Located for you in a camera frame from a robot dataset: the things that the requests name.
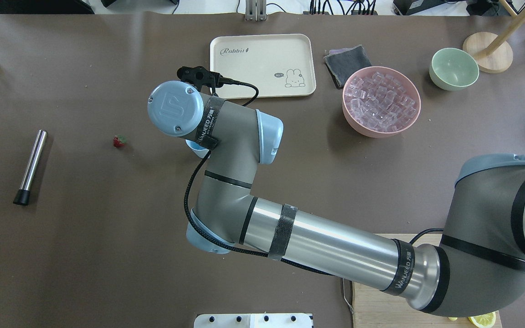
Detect clear ice cubes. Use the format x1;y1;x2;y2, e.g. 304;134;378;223
345;71;418;133

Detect red strawberry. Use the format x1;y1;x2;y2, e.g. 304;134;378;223
112;134;127;148

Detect steel muddler black tip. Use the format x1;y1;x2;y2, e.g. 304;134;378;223
13;129;48;206

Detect light blue cup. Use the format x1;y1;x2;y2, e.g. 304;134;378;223
185;140;210;159

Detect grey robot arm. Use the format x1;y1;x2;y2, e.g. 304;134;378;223
147;81;525;316

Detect beige rabbit tray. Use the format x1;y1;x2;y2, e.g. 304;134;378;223
210;34;317;98

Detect grey folded cloth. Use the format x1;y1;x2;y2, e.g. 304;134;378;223
324;44;372;89

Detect pink bowl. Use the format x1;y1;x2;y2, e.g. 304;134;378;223
342;67;422;138

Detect green bowl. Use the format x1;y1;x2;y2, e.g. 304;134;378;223
429;48;479;91

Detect wooden stand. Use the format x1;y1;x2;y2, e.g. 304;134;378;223
463;0;525;73

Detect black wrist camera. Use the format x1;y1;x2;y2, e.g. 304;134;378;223
176;66;222;91

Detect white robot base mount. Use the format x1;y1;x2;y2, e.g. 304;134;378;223
193;312;314;328

